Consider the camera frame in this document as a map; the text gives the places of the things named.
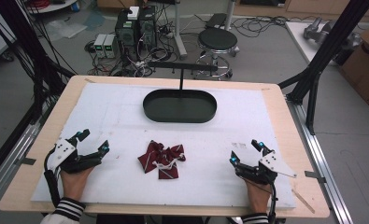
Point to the thin wooden stick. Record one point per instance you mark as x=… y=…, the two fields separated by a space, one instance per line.
x=303 y=201

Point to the person's dark pants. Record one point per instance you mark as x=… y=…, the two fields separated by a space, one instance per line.
x=148 y=219

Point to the grey bench power supply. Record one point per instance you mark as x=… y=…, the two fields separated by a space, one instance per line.
x=110 y=46
x=100 y=45

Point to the clear plastic sheet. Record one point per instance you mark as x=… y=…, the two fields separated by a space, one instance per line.
x=65 y=28

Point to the small white box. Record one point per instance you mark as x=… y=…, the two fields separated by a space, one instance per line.
x=133 y=12

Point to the black tape piece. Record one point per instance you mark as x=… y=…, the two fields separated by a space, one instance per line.
x=27 y=161
x=314 y=176

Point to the black computer tower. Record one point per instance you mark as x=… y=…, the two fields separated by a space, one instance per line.
x=126 y=31
x=148 y=26

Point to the white foam mat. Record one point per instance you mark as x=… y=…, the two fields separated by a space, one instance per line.
x=204 y=149

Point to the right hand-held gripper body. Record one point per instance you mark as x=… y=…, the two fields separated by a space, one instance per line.
x=274 y=165

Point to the person's right hand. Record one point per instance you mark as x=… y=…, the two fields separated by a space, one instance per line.
x=257 y=196

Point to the grey machine part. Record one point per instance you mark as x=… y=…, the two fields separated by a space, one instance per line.
x=317 y=28

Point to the brown cardboard box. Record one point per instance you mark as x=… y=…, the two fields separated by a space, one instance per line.
x=364 y=68

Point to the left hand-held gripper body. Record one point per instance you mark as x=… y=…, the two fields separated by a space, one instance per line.
x=64 y=152

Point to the black frame strut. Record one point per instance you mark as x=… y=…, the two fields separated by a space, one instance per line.
x=328 y=49
x=20 y=46

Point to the black round stool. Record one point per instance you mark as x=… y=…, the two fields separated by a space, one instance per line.
x=218 y=40

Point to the dark red striped cloth pouch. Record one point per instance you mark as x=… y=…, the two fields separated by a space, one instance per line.
x=160 y=160

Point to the aluminium frame rail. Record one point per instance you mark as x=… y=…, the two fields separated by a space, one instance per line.
x=320 y=161
x=12 y=155

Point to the grey desk leg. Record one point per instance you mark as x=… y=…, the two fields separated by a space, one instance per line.
x=230 y=12
x=178 y=28

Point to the flat black case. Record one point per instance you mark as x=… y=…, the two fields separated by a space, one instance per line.
x=216 y=20

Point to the black oval tray hanger stand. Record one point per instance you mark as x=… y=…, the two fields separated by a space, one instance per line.
x=179 y=109

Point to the person's left hand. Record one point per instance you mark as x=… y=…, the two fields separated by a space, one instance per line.
x=74 y=183

